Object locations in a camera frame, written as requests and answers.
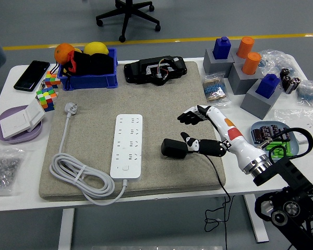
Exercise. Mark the large white wall switch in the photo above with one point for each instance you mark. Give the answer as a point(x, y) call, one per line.
point(14, 125)

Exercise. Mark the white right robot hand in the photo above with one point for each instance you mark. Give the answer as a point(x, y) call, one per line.
point(232, 132)

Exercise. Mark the purple tray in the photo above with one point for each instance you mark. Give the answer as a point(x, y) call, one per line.
point(21, 138)

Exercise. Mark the grey-brown mat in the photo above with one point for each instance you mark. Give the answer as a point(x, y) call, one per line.
point(172, 104)

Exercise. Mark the blue-grey tray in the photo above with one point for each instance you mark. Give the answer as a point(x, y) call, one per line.
point(294, 147)

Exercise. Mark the bag of resistors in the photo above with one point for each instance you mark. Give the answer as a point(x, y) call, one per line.
point(309, 95)
point(215, 89)
point(274, 58)

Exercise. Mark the small yellow fruit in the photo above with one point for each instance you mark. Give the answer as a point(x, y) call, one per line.
point(78, 50)

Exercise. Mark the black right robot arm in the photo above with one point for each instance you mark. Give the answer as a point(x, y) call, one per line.
point(289, 169)

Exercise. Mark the black smartphone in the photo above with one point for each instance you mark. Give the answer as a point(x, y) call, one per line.
point(31, 76)

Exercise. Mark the pile of green batteries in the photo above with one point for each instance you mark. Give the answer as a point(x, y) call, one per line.
point(279, 151)

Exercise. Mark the clear plastic bag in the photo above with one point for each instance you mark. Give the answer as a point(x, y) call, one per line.
point(289, 115)

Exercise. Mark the orange fruit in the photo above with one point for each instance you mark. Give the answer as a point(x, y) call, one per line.
point(62, 53)

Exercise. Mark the black office chair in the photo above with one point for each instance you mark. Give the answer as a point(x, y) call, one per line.
point(126, 15)

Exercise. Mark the small colourful puzzle cube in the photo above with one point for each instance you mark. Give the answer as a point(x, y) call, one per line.
point(52, 79)

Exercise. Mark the large colourful puzzle cube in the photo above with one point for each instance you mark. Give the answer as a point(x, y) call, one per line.
point(47, 97)

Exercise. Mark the orange cylinder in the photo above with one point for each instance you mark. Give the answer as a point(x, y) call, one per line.
point(245, 48)
point(251, 63)

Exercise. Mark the grey block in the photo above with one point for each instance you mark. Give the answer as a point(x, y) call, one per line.
point(234, 55)
point(255, 106)
point(214, 66)
point(240, 84)

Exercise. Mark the blue peg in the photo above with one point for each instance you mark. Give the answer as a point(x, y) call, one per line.
point(267, 87)
point(221, 49)

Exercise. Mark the dark capacitor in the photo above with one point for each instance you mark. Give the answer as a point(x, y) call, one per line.
point(285, 73)
point(257, 136)
point(294, 84)
point(275, 129)
point(265, 132)
point(286, 136)
point(287, 82)

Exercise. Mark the black pouch with red trim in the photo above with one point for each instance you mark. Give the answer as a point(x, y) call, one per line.
point(94, 65)

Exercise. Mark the blue plastic bin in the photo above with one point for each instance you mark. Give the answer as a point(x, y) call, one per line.
point(94, 82)

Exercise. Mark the small white wall switch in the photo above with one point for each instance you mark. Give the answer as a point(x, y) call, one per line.
point(35, 114)

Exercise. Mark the large yellow citrus fruit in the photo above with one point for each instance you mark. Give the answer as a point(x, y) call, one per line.
point(95, 48)

